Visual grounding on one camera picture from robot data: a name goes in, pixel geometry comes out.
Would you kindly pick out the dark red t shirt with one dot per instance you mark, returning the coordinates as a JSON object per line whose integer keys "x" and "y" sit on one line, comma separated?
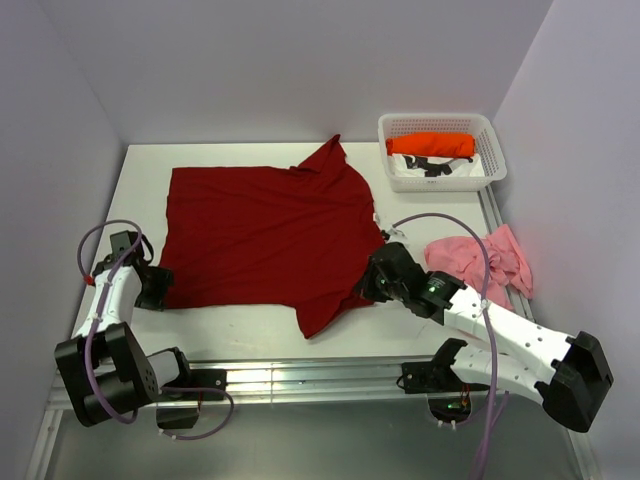
{"x": 299, "y": 237}

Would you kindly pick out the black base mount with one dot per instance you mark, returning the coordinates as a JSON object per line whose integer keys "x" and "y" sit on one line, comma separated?
{"x": 179, "y": 408}
{"x": 437, "y": 377}

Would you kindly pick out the pink t shirt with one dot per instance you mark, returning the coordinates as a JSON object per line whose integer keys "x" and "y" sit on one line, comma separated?
{"x": 462, "y": 258}

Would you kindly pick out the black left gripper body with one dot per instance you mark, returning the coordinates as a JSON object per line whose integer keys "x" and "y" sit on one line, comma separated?
{"x": 155, "y": 288}

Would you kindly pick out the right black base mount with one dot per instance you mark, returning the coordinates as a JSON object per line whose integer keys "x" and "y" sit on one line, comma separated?
{"x": 437, "y": 377}

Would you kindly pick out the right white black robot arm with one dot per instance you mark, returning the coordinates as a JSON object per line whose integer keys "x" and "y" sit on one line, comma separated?
{"x": 569, "y": 376}

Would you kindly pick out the white black printed t shirt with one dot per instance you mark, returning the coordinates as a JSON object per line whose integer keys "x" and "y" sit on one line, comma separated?
{"x": 414, "y": 166}

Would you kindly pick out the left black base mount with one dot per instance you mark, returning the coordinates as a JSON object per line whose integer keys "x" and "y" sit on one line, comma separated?
{"x": 179, "y": 408}

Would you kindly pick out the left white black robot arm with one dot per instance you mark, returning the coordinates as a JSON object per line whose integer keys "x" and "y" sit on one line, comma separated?
{"x": 104, "y": 369}

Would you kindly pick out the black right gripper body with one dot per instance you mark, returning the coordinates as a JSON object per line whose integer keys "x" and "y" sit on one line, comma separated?
{"x": 376, "y": 287}

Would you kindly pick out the white plastic basket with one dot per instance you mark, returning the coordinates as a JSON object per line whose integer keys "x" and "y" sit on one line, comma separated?
{"x": 486, "y": 144}

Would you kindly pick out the rolled orange t shirt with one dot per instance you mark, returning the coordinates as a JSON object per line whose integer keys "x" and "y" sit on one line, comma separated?
{"x": 432, "y": 144}

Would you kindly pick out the aluminium rail frame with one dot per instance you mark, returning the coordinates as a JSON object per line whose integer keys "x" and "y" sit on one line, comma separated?
{"x": 281, "y": 400}

